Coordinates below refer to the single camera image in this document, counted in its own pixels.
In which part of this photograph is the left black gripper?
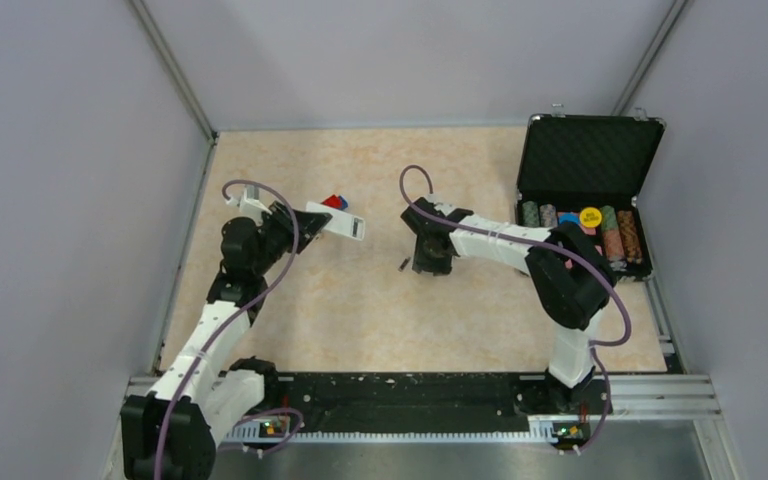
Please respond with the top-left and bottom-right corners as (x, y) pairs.
(252, 199), (332, 275)

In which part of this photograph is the black battery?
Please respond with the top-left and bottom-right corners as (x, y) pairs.
(398, 257), (411, 272)

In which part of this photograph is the white remote control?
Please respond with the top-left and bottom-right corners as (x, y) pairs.
(305, 201), (366, 241)

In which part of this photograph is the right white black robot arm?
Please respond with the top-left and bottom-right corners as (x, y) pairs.
(401, 197), (616, 412)

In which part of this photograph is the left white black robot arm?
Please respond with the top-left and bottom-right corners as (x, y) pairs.
(120, 202), (334, 479)

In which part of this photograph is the colourful toy brick car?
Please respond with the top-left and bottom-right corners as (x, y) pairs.
(321, 195), (348, 211)

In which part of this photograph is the blue round chip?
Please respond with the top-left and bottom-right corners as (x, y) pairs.
(558, 212), (581, 226)

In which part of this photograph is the yellow dealer button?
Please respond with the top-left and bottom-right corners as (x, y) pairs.
(578, 207), (603, 229)

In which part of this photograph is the black poker chip case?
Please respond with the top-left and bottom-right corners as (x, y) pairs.
(514, 114), (666, 282)

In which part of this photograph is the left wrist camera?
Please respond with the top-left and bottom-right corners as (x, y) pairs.
(238, 185), (270, 221)

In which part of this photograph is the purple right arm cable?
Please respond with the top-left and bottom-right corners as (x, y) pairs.
(399, 164), (633, 458)

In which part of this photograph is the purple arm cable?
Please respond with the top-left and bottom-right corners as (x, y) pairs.
(399, 164), (633, 458)
(152, 179), (304, 480)

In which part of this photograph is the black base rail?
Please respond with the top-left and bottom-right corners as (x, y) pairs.
(253, 372), (613, 434)

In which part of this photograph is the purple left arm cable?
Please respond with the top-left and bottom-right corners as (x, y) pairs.
(152, 179), (304, 480)

